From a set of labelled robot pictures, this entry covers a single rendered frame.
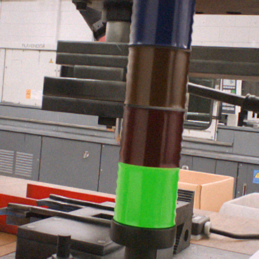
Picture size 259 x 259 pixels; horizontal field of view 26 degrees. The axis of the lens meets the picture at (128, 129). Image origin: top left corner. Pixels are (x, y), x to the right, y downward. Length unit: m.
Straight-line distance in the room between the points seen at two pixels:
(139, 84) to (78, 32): 8.18
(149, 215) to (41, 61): 6.06
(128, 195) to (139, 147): 0.03
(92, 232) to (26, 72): 5.93
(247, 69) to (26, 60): 6.01
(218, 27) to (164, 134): 7.19
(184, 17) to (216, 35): 7.17
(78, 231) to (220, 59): 0.22
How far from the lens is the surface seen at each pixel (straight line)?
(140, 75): 0.32
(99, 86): 0.55
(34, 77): 6.41
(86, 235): 0.56
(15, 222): 0.67
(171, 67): 0.32
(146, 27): 0.32
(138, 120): 0.32
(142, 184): 0.32
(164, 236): 0.33
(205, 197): 2.94
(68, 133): 6.07
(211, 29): 7.52
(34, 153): 6.35
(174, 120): 0.32
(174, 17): 0.32
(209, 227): 0.97
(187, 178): 3.48
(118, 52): 0.58
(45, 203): 0.73
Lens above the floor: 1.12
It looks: 3 degrees down
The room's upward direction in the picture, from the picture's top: 5 degrees clockwise
